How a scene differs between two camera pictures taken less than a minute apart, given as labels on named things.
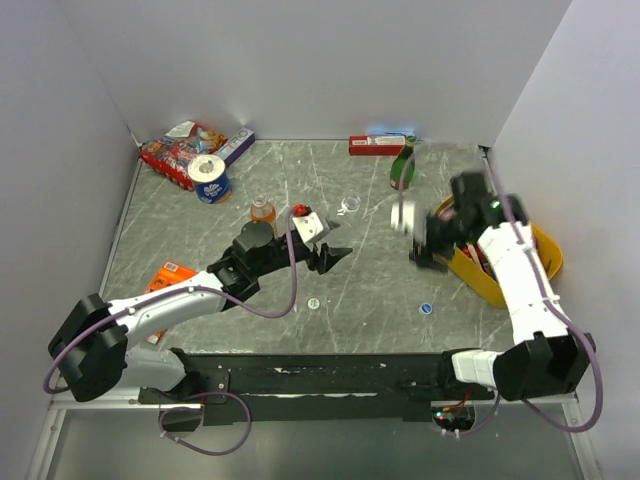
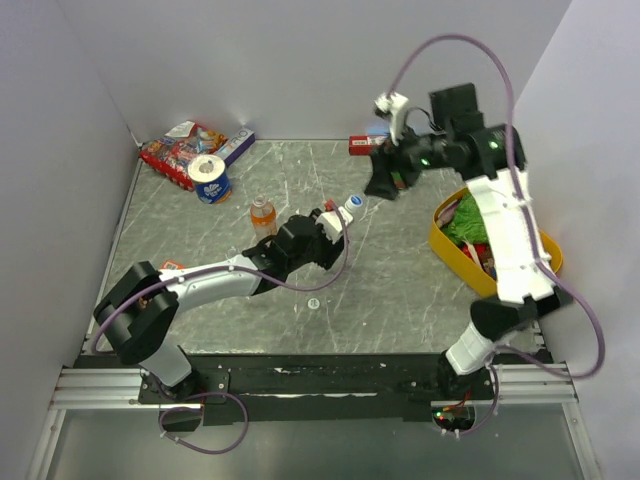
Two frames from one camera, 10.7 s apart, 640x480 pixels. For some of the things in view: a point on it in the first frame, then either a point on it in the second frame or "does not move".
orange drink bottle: x=261 y=210 does not move
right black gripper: x=426 y=258 to x=385 y=157
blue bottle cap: x=426 y=308 to x=354 y=202
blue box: x=391 y=131 does not move
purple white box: x=236 y=145 does not move
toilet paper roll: x=211 y=178 does not move
